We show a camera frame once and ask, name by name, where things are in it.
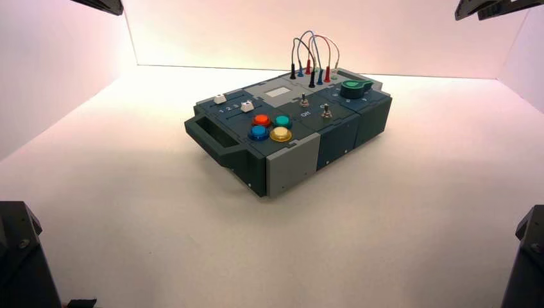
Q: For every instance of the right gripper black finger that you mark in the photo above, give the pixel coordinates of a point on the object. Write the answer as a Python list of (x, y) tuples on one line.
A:
[(480, 6), (522, 3)]

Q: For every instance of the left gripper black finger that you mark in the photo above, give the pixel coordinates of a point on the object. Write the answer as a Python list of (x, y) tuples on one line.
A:
[(106, 5)]

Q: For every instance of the silver metal toggle switch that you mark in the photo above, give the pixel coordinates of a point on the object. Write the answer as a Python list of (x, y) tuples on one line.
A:
[(304, 102), (326, 112)]

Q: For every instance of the dark teal grey control box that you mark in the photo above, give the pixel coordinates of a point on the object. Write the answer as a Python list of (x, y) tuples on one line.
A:
[(293, 157)]

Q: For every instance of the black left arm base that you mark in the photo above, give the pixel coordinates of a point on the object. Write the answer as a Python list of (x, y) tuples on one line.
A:
[(21, 263)]

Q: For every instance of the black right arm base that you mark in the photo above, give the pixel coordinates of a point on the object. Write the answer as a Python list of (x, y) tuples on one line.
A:
[(527, 272)]

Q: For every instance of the green pointer rotary knob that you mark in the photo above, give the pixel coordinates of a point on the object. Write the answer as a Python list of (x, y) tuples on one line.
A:
[(355, 88)]

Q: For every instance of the white slider cap blue triangle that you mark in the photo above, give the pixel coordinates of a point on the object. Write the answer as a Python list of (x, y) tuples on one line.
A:
[(247, 106)]

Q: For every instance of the white rectangular display window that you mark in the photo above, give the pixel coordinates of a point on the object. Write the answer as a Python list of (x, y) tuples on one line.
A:
[(277, 92)]

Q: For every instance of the red round push button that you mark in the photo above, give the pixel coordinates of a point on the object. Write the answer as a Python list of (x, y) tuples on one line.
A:
[(261, 120)]

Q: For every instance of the blue round push button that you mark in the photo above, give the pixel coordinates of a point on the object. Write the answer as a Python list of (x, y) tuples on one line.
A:
[(258, 133)]

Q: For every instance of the green round push button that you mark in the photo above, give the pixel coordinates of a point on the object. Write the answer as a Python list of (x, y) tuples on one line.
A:
[(282, 121)]

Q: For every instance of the small black flat bracket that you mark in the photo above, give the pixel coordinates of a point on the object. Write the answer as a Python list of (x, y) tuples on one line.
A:
[(80, 304)]

